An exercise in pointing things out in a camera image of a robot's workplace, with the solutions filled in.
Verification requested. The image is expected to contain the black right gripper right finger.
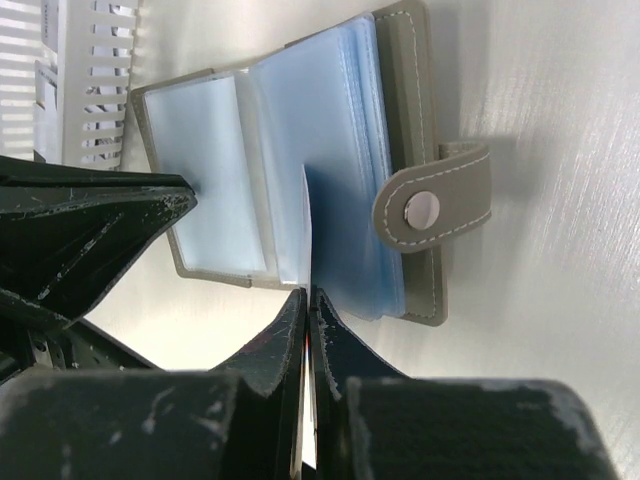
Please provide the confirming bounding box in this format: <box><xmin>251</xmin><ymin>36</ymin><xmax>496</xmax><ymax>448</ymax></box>
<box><xmin>308</xmin><ymin>289</ymin><xmax>617</xmax><ymax>479</ymax></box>

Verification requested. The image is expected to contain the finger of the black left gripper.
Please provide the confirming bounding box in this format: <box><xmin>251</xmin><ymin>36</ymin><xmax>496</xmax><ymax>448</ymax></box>
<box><xmin>1</xmin><ymin>157</ymin><xmax>197</xmax><ymax>330</ymax></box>

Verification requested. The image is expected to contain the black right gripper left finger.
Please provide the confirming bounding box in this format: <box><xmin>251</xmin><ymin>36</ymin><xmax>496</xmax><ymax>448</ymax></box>
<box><xmin>1</xmin><ymin>289</ymin><xmax>307</xmax><ymax>479</ymax></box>

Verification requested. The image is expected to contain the white plastic basket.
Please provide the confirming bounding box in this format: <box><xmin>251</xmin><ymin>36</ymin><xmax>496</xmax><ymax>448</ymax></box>
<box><xmin>1</xmin><ymin>1</ymin><xmax>139</xmax><ymax>170</ymax></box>

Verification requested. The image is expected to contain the grey card holder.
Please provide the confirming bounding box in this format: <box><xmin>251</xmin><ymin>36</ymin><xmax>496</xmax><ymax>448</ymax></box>
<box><xmin>132</xmin><ymin>1</ymin><xmax>492</xmax><ymax>326</ymax></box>

